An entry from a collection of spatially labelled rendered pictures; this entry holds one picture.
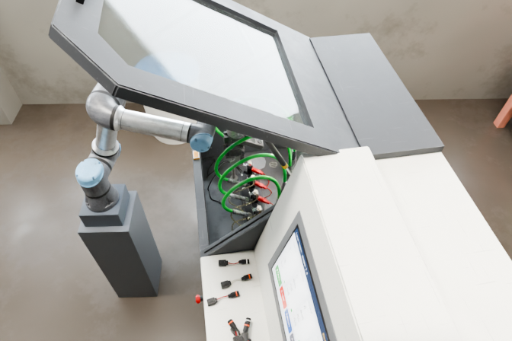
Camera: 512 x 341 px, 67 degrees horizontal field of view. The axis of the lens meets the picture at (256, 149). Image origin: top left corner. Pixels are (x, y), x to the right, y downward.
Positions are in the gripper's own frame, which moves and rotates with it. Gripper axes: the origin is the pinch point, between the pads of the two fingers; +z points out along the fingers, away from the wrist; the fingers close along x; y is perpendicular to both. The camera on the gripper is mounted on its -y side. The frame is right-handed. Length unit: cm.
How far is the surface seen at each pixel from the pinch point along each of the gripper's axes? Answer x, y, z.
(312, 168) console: 41, -16, -44
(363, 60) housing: -15, -53, -39
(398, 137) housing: 29, -50, -39
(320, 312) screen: 78, -10, -30
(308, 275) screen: 67, -9, -29
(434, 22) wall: -147, -178, 29
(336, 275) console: 74, -13, -42
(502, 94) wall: -134, -271, 106
